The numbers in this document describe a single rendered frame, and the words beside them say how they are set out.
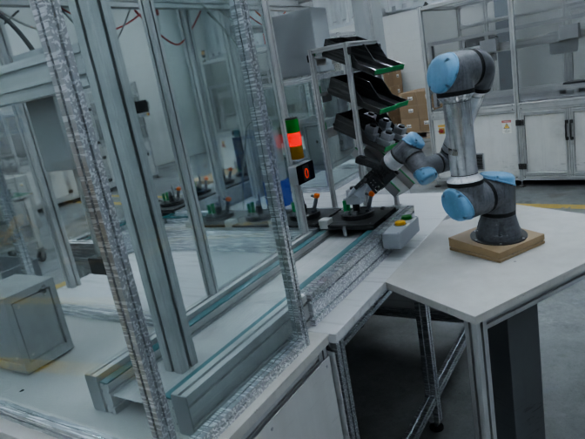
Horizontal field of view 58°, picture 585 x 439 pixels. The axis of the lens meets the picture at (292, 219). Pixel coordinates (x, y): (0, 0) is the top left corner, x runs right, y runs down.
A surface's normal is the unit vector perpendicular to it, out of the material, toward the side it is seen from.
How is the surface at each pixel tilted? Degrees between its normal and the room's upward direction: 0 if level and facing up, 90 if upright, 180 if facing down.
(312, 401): 90
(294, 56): 90
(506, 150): 90
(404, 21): 90
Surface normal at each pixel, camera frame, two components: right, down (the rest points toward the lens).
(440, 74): -0.90, 0.13
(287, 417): 0.84, 0.00
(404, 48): -0.65, 0.30
